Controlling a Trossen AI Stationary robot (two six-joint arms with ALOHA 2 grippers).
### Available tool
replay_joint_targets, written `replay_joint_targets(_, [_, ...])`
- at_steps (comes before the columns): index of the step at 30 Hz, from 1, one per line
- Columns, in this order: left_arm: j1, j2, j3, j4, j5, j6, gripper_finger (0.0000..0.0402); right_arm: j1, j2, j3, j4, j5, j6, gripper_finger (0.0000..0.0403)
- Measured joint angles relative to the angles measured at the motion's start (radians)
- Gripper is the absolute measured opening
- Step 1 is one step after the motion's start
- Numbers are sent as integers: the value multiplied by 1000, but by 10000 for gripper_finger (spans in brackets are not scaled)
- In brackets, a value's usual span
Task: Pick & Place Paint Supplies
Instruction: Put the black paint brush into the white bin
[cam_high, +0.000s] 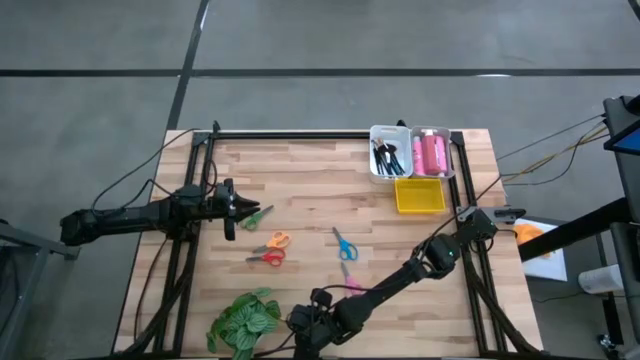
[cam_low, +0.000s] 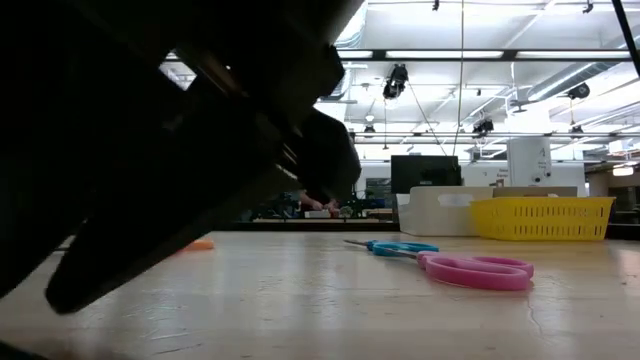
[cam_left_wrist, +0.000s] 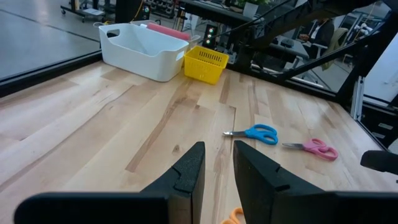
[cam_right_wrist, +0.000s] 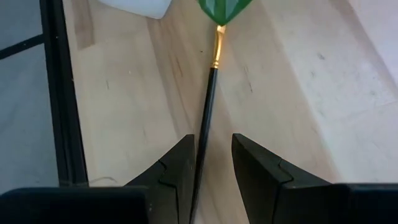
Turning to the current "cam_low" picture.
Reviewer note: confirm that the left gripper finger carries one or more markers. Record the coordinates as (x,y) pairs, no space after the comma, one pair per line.
(25,250)
(130,250)

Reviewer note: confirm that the blue scissors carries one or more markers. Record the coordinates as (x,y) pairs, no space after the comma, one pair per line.
(402,248)

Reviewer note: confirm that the orange scissors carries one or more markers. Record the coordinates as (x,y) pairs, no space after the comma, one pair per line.
(200,245)

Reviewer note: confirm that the person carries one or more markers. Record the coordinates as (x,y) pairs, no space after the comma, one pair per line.
(315,204)

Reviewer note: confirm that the black background monitor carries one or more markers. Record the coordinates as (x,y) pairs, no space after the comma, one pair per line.
(425,175)

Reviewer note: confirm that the white plastic bin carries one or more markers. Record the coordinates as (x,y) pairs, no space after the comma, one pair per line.
(425,220)

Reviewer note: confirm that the black ceiling spotlight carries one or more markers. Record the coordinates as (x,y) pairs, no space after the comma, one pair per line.
(579,91)
(483,126)

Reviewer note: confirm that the pink scissors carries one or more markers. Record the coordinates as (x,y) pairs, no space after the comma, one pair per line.
(475,275)

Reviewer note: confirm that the white column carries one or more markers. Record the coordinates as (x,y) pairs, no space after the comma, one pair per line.
(525,160)

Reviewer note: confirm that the yellow plastic basket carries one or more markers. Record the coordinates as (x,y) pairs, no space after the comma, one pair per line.
(542,220)

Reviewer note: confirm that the black overhead camera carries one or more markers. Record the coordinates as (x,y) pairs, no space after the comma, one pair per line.
(397,77)

